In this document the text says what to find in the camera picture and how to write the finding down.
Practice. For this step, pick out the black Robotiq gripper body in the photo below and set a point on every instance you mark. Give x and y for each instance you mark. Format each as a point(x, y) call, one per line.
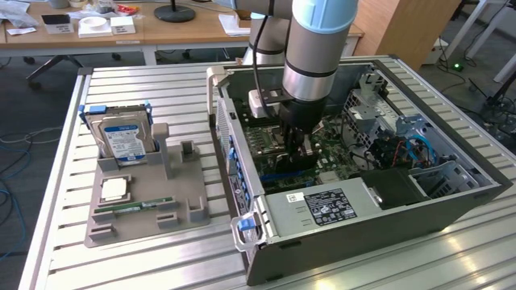
point(301, 114)

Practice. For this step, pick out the black low-profile graphics card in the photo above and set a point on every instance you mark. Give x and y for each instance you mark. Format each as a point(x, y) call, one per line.
point(297, 167)

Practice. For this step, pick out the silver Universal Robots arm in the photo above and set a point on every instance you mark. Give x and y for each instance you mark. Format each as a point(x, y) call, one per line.
point(314, 54)

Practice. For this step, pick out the CPU socket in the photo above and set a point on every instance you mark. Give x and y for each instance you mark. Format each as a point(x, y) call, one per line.
point(273, 136)

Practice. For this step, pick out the metal socket cover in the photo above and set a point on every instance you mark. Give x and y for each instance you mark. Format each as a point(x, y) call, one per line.
point(321, 127)

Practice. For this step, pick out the black RAM slot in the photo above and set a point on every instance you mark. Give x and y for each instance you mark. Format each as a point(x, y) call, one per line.
point(264, 121)

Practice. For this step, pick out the green motherboard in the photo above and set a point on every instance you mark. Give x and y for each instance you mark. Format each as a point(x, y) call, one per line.
point(334, 151)

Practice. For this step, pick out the blue expansion slot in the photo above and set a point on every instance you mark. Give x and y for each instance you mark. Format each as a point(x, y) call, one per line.
point(269, 176)

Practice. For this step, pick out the silver chipset heatsink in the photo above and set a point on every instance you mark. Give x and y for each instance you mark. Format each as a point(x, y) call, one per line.
point(330, 177)

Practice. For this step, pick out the perforated metal disk bay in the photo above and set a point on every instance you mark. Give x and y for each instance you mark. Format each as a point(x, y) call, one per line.
point(358, 99)

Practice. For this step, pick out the grey power supply unit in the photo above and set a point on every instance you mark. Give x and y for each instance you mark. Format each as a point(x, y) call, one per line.
point(289, 214)

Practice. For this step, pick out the black plastic air shroud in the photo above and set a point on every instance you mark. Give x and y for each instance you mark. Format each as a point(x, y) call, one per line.
point(392, 187)

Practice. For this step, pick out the stack of white papers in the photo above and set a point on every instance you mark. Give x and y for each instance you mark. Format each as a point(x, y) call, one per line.
point(233, 27)

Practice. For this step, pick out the grey plastic parts rack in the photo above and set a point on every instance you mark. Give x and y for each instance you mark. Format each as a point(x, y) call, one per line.
point(153, 184)

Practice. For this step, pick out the wooden cabinet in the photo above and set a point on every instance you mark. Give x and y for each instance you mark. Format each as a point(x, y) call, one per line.
point(402, 30)

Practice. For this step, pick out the open dark PC case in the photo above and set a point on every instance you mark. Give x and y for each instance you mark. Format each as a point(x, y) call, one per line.
point(362, 250)

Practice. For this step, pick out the white electrical box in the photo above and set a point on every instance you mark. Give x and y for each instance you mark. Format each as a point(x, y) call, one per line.
point(438, 56)

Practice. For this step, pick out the hard disk in blue caddy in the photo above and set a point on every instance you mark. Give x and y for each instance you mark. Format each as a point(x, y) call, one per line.
point(120, 139)

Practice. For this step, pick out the black adapter with green light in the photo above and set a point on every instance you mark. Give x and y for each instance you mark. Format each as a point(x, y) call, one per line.
point(457, 66)

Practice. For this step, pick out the black round lamp base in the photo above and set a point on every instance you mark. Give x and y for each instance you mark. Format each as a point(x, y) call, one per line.
point(174, 15)

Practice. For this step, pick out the silver CPU chip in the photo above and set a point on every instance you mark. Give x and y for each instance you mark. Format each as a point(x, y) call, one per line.
point(114, 188)

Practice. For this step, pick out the white cardboard box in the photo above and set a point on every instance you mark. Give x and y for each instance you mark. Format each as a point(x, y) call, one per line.
point(120, 28)

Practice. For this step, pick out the red plastic parts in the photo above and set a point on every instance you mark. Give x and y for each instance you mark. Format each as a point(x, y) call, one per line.
point(125, 9)

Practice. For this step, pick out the flat white box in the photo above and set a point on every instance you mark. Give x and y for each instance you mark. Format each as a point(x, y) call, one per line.
point(96, 34)

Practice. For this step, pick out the black pouch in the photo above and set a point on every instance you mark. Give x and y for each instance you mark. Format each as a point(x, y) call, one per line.
point(104, 7)

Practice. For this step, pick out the black chair base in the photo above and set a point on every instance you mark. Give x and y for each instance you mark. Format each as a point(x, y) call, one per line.
point(34, 82)

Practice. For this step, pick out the white box with black top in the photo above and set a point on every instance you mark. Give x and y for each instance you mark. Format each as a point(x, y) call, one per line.
point(60, 28)

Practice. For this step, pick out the beige tape roll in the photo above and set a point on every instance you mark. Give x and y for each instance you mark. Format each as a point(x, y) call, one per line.
point(78, 3)

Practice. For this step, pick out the wooden desk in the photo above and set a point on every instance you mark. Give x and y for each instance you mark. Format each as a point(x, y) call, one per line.
point(40, 40)

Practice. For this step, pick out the grey cup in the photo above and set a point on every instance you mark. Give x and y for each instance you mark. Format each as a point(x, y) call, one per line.
point(58, 3)

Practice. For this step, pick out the white paper card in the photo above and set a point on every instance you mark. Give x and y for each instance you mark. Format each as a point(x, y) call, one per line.
point(20, 31)

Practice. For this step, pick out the clear plastic bag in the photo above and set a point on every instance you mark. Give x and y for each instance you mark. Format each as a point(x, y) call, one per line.
point(16, 13)

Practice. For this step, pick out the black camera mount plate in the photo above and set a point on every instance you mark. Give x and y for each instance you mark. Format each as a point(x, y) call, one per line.
point(277, 93)

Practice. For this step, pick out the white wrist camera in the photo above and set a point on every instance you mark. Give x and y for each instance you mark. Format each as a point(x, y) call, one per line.
point(257, 105)

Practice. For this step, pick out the white table frame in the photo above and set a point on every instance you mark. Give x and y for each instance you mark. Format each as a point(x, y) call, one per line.
point(462, 28)

